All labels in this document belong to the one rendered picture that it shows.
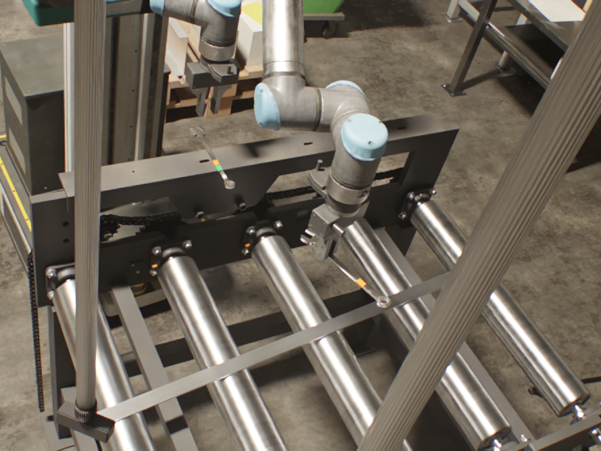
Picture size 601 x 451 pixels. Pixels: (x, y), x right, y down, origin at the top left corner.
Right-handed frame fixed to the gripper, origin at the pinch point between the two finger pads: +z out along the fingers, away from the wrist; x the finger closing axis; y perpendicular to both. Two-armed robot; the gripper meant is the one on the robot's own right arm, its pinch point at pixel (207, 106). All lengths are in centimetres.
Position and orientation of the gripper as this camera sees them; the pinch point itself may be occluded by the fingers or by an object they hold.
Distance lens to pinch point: 204.9
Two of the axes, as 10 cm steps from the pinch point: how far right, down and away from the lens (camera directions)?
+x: -8.8, 1.9, -4.3
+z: -1.9, 7.0, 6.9
